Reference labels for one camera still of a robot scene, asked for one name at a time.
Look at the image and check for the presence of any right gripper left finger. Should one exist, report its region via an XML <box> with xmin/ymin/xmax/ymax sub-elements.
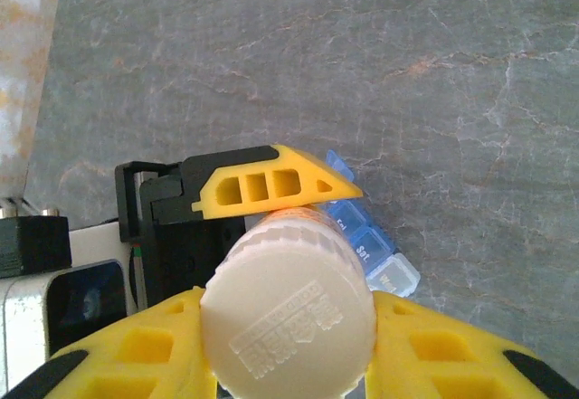
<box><xmin>0</xmin><ymin>285</ymin><xmax>219</xmax><ymax>399</ymax></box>

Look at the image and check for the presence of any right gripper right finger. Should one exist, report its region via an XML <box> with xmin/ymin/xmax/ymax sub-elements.
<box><xmin>361</xmin><ymin>290</ymin><xmax>579</xmax><ymax>399</ymax></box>

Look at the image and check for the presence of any blue weekly pill organizer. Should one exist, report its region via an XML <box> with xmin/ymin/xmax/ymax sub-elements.
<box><xmin>316</xmin><ymin>148</ymin><xmax>422</xmax><ymax>299</ymax></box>

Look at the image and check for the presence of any white bottle cap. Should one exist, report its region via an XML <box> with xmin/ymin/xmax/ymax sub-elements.
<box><xmin>197</xmin><ymin>222</ymin><xmax>379</xmax><ymax>399</ymax></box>

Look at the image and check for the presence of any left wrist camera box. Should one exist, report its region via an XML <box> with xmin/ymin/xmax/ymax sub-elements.
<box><xmin>0</xmin><ymin>224</ymin><xmax>139</xmax><ymax>399</ymax></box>

